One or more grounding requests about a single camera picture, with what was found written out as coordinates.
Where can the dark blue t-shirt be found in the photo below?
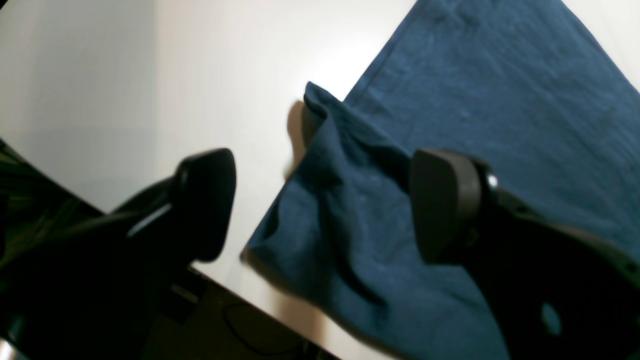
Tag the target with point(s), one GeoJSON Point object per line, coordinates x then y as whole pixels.
{"type": "Point", "coordinates": [519, 84]}

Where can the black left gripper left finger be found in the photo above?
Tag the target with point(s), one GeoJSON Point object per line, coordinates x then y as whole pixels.
{"type": "Point", "coordinates": [93, 291]}

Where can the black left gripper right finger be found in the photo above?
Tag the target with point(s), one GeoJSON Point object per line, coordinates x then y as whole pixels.
{"type": "Point", "coordinates": [556, 292]}

